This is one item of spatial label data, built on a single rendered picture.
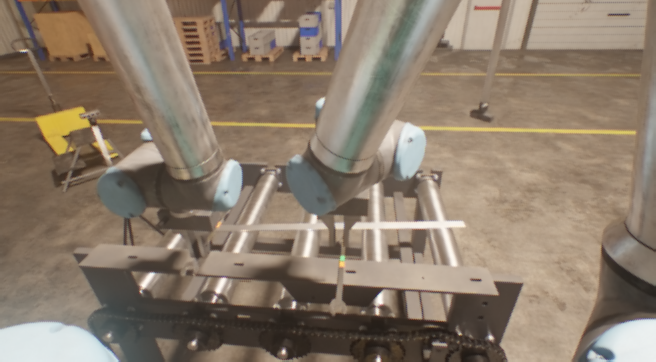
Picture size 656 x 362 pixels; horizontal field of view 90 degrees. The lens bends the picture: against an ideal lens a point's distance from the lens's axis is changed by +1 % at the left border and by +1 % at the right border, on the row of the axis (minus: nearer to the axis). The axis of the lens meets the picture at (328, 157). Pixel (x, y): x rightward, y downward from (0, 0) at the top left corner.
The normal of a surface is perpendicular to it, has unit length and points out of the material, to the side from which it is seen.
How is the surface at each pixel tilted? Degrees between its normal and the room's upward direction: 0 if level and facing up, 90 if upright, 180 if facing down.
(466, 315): 90
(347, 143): 104
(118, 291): 90
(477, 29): 90
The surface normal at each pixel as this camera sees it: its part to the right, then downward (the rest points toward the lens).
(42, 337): 0.07, -0.87
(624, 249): -0.82, -0.57
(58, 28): -0.11, 0.48
